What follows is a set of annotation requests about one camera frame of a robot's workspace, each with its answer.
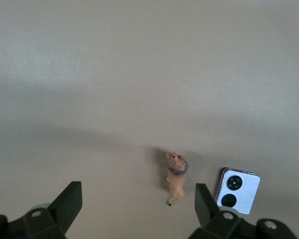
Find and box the brown lion statue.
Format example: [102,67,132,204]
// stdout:
[165,152,189,207]

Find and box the lilac folding phone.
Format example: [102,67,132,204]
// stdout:
[214,167,261,216]

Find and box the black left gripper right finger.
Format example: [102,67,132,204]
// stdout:
[188,183,297,239]

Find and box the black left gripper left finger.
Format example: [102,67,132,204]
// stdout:
[0,181,83,239]

